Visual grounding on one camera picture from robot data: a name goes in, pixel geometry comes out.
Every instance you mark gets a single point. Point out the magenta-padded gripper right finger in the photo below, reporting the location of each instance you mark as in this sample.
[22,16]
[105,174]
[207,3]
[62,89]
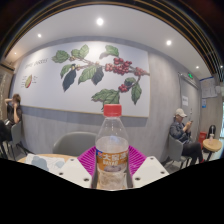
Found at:
[150,170]

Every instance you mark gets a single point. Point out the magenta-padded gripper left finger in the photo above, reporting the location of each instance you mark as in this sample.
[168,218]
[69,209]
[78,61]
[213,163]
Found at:
[75,171]

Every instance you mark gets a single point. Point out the clear red-capped water bottle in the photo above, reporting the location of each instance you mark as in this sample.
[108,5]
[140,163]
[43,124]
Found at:
[112,146]

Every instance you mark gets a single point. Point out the grey upholstered armchair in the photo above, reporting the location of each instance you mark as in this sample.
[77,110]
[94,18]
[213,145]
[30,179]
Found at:
[73,143]

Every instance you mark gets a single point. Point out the white printed paper sheet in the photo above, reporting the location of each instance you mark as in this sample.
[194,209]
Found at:
[43,162]

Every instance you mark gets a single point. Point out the grey chair with black legs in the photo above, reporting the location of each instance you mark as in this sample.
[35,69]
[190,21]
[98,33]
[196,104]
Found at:
[175,148]
[16,133]

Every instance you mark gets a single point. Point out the person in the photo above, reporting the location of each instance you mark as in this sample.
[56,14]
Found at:
[180,131]
[13,113]

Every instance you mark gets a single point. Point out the red container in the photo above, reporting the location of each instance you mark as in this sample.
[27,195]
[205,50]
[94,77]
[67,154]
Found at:
[203,137]

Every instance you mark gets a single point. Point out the small round wooden side table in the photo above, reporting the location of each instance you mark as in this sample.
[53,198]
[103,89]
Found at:
[212,145]

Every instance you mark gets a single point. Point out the white paper notice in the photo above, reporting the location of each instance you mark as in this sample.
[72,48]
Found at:
[185,100]

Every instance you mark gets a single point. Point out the blue-framed notice board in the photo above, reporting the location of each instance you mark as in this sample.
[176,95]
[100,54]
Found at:
[208,88]

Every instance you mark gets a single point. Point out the green exit sign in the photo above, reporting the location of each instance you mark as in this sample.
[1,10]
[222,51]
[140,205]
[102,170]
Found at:
[190,75]

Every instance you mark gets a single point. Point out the round ceiling spotlights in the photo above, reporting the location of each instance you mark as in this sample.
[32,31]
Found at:
[99,21]

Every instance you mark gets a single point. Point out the coffee plant wall mural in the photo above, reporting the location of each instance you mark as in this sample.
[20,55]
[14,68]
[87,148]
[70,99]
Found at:
[50,86]

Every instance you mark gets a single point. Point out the brown wooden wall shelf unit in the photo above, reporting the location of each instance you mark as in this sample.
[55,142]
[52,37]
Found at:
[5,93]

